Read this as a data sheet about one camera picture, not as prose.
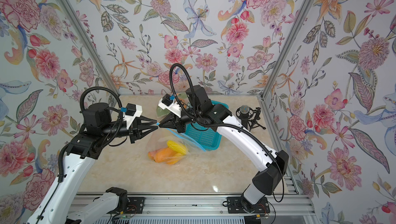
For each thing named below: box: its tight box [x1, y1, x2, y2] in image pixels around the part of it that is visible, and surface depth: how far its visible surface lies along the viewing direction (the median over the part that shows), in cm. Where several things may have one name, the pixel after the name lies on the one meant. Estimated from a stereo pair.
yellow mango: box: [167, 139, 188, 155], surface depth 78 cm
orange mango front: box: [147, 147, 177, 163], surface depth 77 cm
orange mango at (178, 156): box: [166, 152, 185, 165], surface depth 84 cm
